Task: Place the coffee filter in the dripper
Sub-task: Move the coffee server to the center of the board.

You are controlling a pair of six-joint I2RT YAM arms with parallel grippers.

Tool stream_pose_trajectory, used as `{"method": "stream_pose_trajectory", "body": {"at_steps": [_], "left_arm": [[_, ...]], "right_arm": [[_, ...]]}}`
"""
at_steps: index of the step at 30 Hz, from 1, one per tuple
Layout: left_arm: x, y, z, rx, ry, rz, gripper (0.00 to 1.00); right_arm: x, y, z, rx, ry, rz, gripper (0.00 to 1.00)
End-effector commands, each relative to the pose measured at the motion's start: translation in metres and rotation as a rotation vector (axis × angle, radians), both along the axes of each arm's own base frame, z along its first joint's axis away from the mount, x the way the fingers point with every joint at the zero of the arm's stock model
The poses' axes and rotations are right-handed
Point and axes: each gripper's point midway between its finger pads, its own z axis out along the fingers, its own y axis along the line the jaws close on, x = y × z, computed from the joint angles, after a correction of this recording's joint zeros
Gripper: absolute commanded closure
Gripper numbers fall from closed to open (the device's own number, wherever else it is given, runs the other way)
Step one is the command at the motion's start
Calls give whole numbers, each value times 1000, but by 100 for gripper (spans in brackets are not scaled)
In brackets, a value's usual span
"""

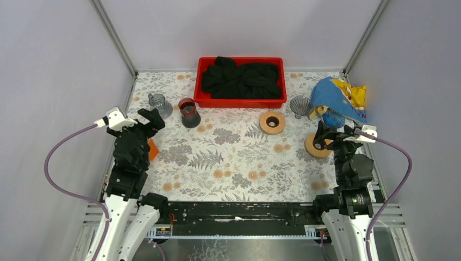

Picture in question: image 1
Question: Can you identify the black cloth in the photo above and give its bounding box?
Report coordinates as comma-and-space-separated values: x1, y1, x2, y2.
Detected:
201, 57, 281, 100

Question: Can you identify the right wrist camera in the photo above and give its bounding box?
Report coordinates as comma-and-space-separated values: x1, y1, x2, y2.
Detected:
344, 125, 377, 144

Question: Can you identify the blue and yellow cloth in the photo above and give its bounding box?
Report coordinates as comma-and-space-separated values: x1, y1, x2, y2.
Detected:
309, 77, 366, 122

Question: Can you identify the blue glass dripper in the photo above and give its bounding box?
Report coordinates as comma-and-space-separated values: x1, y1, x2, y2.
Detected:
322, 109, 345, 129

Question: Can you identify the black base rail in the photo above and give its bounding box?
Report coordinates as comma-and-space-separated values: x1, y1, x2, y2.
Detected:
155, 201, 326, 238

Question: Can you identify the red plastic bin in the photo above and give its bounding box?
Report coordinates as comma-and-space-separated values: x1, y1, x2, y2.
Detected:
194, 57, 287, 108

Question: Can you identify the clear glass carafe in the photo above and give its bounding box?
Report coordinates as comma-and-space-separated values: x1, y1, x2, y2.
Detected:
148, 93, 173, 119

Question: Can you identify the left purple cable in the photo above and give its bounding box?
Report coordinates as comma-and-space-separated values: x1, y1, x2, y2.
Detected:
43, 123, 110, 261

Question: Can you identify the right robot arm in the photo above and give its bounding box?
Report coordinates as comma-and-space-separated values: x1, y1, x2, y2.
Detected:
312, 121, 379, 260

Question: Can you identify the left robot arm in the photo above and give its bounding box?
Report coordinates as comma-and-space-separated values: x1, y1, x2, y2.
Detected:
85, 107, 169, 260

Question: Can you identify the orange coffee filter box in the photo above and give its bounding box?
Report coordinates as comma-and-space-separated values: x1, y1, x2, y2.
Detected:
148, 138, 159, 162

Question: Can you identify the dark red glass carafe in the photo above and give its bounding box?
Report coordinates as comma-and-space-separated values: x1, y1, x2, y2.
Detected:
178, 97, 201, 128

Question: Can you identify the wooden ring holder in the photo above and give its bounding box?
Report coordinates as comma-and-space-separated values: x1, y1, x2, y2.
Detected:
259, 111, 286, 135
304, 133, 333, 159

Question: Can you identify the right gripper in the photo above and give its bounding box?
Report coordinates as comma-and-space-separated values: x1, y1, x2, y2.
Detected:
313, 120, 363, 183

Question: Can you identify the grey glass dripper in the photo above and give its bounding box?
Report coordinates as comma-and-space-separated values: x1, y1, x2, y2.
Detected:
289, 96, 311, 119

